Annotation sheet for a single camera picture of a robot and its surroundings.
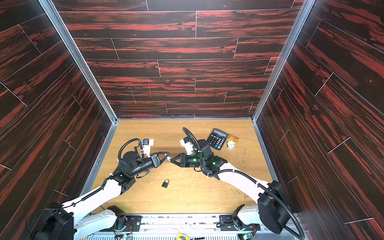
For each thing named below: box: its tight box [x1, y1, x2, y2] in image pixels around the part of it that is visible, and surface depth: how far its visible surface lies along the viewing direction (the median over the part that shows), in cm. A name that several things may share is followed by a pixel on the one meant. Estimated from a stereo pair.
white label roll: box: [226, 140, 236, 150], surface depth 104 cm
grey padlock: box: [161, 179, 170, 189], surface depth 88 cm
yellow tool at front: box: [176, 232, 190, 240], surface depth 70 cm
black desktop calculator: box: [206, 128, 229, 151], surface depth 109 cm
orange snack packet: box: [227, 133, 240, 144], surface depth 107 cm
